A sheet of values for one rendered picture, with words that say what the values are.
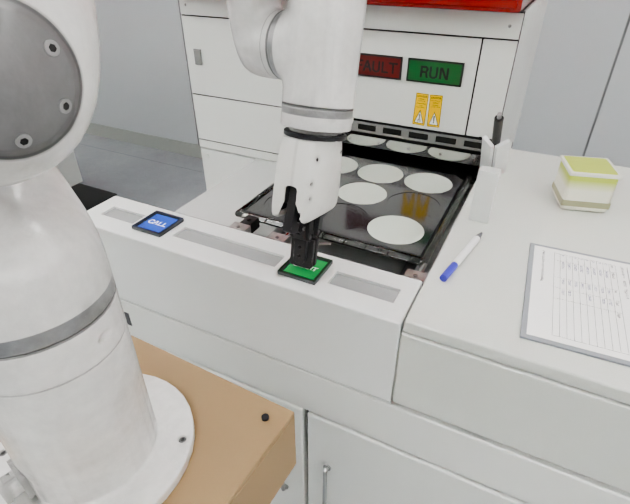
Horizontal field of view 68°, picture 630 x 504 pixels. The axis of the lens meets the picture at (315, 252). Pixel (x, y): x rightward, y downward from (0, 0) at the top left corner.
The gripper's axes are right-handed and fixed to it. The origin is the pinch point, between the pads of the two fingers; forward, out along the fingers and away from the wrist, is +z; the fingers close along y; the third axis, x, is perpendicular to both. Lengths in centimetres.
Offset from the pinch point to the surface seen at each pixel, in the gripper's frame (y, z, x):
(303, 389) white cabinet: -0.2, 22.0, 1.9
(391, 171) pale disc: -50, -1, -4
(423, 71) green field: -54, -23, -2
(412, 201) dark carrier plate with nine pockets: -38.7, 1.2, 4.3
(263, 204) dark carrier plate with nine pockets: -24.4, 4.1, -21.4
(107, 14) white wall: -203, -35, -260
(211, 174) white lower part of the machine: -62, 13, -63
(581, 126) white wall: -210, -4, 39
